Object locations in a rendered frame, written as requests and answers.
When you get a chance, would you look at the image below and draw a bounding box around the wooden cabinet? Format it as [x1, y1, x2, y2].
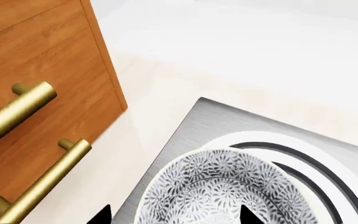
[0, 0, 129, 224]

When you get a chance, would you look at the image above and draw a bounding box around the brass cabinet bar handle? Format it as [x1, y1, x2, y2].
[0, 138, 93, 224]
[0, 81, 58, 153]

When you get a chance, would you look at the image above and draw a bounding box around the white round stove burner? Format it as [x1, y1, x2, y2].
[201, 131, 358, 224]

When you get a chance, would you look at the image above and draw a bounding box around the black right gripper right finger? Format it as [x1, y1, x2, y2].
[239, 203, 265, 224]

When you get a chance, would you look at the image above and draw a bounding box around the stainless steel stove top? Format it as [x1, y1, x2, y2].
[112, 97, 358, 224]

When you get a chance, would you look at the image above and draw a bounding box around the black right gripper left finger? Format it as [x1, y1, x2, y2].
[86, 203, 112, 224]

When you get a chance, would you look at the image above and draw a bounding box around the white bowl with floral pattern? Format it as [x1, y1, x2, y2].
[134, 148, 319, 224]

